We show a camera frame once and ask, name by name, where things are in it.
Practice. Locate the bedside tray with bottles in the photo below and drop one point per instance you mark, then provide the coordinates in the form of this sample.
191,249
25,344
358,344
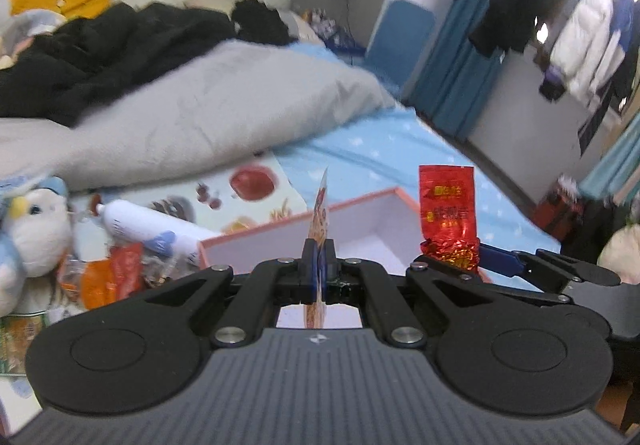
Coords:
335,37

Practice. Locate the orange snack packet pile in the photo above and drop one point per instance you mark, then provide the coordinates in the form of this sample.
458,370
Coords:
125,271

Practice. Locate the black clothing heap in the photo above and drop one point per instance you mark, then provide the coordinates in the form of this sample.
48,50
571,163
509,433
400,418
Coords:
91,62

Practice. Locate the pink storage box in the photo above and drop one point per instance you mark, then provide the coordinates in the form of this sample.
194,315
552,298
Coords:
383,227

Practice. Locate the white cylindrical bottle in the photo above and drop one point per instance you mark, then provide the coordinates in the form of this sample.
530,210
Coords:
159,233

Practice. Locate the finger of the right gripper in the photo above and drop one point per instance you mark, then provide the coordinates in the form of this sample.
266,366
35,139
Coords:
503,262

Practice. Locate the grey duvet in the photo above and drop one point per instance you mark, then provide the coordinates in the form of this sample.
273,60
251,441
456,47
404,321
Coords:
236,100

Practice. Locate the penguin plush toy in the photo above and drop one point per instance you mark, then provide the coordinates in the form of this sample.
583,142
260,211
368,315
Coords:
36,232

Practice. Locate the thin orange snack packet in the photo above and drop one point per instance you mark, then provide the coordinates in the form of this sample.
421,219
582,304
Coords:
318,232

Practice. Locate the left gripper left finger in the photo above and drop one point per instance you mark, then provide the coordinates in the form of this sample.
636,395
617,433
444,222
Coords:
308,272

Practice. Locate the hanging white puffer jacket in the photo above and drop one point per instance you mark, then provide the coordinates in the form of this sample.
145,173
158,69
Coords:
581,43

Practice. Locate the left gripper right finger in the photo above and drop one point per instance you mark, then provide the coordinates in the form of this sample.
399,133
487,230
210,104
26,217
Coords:
329,264

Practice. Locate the red foil tea packet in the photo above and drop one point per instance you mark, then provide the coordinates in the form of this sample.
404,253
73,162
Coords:
448,216

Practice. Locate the small black garment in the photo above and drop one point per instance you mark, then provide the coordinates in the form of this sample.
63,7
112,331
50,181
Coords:
257,23

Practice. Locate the blue curtain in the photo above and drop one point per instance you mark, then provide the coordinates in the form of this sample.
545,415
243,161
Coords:
455,83

